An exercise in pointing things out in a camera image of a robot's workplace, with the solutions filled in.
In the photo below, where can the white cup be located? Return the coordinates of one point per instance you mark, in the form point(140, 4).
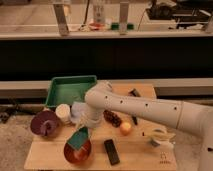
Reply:
point(63, 112)

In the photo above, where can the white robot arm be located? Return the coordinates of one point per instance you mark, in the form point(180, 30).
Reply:
point(184, 116)

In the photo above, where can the purple bowl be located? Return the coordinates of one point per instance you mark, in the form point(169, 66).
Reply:
point(44, 123)

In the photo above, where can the green plastic bin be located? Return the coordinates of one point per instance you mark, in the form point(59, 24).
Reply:
point(68, 89)

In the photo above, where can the green object on shelf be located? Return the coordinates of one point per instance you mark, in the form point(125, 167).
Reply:
point(115, 26)

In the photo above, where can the right metal bracket post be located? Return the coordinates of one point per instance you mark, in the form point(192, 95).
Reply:
point(123, 17)

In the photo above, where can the red bowl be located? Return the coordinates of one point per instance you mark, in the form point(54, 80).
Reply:
point(77, 156)

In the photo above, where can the red object on shelf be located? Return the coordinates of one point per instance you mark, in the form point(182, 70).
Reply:
point(96, 26)

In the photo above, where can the orange fruit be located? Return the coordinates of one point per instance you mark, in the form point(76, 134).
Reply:
point(125, 128)

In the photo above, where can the dark grape bunch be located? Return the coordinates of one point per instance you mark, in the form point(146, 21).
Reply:
point(112, 118)

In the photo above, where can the teal sponge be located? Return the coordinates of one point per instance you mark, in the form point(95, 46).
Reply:
point(78, 138)

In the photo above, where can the metal bracket post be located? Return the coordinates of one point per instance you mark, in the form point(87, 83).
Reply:
point(123, 17)
point(60, 17)

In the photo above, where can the black remote control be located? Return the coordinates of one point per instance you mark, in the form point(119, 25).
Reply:
point(111, 152)

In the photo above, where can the black equipment on shelf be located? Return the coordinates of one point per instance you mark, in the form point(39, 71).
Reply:
point(181, 9)

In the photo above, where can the left metal bracket post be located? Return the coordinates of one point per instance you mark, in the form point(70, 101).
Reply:
point(60, 17)

